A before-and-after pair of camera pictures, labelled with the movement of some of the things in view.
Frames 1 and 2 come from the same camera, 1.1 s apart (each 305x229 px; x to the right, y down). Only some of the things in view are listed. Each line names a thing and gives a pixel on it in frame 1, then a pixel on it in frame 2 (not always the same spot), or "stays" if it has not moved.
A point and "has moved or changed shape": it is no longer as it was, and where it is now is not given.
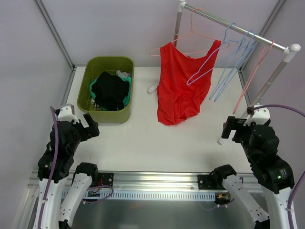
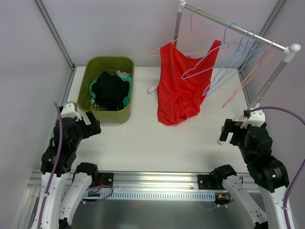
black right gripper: x=235 y=130 to x=233 y=133
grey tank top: x=124 y=74 stays
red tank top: x=183 y=83 stays
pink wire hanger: x=250 y=77 has moved or changed shape
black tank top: x=110 y=91 stays
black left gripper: x=85 y=132 stays
